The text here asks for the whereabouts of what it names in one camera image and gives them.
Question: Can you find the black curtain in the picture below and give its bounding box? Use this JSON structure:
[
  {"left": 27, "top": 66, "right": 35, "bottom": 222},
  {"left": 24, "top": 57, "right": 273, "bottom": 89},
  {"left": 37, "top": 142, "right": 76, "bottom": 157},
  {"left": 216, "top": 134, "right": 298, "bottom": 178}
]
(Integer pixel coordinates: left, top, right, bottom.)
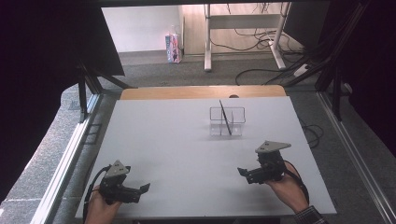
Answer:
[
  {"left": 339, "top": 0, "right": 396, "bottom": 158},
  {"left": 0, "top": 0, "right": 125, "bottom": 203}
]

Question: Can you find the dark panel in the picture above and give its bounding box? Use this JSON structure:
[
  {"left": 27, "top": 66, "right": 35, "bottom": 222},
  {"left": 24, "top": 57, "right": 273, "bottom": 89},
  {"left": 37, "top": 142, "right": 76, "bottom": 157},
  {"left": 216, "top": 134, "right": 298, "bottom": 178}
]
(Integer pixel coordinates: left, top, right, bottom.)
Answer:
[{"left": 283, "top": 1, "right": 332, "bottom": 49}]

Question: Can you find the clear acrylic organizer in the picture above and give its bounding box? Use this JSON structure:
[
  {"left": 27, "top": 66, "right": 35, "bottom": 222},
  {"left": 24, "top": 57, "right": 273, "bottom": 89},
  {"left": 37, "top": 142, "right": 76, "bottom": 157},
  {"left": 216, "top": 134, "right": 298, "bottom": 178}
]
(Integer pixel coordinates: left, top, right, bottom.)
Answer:
[{"left": 209, "top": 106, "right": 247, "bottom": 138}]

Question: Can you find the person's left hand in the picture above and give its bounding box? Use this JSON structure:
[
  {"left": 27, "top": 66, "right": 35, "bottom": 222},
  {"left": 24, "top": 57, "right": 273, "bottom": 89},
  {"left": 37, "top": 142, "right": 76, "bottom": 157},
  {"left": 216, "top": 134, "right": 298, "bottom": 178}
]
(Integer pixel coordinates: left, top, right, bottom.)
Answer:
[{"left": 84, "top": 186, "right": 123, "bottom": 224}]

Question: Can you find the black metal stand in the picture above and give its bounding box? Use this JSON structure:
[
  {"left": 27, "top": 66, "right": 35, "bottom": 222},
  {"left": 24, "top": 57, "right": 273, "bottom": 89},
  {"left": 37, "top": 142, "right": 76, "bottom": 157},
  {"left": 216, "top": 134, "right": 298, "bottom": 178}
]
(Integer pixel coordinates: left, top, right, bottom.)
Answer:
[
  {"left": 281, "top": 0, "right": 373, "bottom": 122},
  {"left": 76, "top": 60, "right": 138, "bottom": 124}
]

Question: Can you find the person's right hand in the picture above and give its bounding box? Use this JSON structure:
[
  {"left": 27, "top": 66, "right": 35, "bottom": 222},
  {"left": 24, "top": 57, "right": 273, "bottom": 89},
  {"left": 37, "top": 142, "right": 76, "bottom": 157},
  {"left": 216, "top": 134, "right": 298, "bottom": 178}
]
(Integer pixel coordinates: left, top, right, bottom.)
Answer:
[{"left": 264, "top": 161, "right": 310, "bottom": 214}]

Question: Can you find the left hand-held gripper cable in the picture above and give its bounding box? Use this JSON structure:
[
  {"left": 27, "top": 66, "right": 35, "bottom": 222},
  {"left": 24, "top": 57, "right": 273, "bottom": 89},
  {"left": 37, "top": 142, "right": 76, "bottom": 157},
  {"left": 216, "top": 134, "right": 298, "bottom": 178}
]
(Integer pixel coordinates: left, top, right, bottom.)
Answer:
[{"left": 82, "top": 165, "right": 111, "bottom": 223}]

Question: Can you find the white power strip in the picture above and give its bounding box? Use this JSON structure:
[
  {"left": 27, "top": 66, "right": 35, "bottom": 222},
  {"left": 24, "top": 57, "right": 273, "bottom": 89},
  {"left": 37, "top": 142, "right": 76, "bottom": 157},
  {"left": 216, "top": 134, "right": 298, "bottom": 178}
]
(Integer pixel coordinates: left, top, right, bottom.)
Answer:
[{"left": 293, "top": 63, "right": 311, "bottom": 78}]

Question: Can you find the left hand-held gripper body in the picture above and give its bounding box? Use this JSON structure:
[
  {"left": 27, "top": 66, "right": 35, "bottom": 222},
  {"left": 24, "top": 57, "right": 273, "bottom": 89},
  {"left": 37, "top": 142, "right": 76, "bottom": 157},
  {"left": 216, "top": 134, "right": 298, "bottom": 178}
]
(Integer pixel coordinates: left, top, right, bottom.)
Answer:
[{"left": 98, "top": 160, "right": 142, "bottom": 205}]

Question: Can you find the looped black floor cable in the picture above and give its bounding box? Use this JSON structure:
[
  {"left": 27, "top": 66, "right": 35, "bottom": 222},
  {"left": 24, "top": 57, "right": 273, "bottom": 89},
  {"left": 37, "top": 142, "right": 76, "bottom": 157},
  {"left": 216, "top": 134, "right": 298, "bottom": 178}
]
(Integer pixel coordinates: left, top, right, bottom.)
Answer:
[{"left": 300, "top": 119, "right": 325, "bottom": 149}]

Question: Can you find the tangle of black cables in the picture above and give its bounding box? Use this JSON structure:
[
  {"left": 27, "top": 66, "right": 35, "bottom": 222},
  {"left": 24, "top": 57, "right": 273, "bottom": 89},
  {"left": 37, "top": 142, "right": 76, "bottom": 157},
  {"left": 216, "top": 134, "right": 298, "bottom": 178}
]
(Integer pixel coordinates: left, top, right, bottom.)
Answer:
[{"left": 209, "top": 3, "right": 304, "bottom": 53}]

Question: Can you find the long black floor cable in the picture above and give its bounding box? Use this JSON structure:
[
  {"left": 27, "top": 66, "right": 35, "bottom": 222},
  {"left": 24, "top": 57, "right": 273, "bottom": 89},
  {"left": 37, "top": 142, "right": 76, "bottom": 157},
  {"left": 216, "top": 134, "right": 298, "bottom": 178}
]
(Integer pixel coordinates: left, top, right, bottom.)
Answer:
[{"left": 234, "top": 67, "right": 297, "bottom": 87}]

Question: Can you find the colourful printed carton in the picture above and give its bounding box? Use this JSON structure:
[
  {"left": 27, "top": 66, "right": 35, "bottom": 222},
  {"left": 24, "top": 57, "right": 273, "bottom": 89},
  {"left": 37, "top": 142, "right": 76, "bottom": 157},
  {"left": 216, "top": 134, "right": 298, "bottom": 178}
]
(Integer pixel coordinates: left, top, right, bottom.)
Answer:
[{"left": 164, "top": 32, "right": 182, "bottom": 64}]

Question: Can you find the right hand-held gripper cable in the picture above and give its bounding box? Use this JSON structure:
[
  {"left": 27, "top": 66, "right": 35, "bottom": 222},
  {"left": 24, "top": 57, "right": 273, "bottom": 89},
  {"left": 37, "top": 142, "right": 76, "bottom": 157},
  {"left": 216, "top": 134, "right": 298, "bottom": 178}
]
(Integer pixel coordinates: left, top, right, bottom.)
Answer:
[{"left": 283, "top": 160, "right": 311, "bottom": 206}]

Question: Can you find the thin black pen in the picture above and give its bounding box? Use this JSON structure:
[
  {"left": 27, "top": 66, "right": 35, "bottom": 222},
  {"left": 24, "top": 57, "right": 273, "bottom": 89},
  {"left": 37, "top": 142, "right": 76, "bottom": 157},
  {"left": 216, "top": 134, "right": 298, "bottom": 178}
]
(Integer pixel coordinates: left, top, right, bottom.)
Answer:
[{"left": 219, "top": 99, "right": 233, "bottom": 136}]

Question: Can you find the aluminium rail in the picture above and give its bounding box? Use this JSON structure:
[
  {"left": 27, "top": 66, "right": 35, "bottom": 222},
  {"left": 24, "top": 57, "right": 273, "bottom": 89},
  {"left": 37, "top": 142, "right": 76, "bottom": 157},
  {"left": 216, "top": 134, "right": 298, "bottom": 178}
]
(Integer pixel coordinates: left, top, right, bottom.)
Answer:
[
  {"left": 29, "top": 92, "right": 104, "bottom": 224},
  {"left": 316, "top": 91, "right": 396, "bottom": 224}
]

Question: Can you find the white desk frame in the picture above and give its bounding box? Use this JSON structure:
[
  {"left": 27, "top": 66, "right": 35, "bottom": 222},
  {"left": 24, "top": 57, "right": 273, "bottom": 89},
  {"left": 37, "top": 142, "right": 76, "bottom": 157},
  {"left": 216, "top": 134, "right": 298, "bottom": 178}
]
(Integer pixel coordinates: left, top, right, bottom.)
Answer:
[{"left": 204, "top": 3, "right": 292, "bottom": 73}]

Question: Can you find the hand-held gripper cable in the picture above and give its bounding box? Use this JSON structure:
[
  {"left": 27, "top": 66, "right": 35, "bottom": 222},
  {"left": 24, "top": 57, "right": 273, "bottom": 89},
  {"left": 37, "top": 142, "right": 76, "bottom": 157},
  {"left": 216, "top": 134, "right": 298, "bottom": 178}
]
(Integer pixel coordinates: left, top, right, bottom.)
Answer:
[
  {"left": 82, "top": 165, "right": 111, "bottom": 223},
  {"left": 283, "top": 160, "right": 311, "bottom": 206}
]

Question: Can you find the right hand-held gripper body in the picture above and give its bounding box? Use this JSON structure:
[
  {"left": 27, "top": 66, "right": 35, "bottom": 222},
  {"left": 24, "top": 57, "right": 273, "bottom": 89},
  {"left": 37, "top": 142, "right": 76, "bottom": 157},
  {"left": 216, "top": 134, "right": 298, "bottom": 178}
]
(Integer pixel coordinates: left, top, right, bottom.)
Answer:
[{"left": 246, "top": 140, "right": 292, "bottom": 185}]

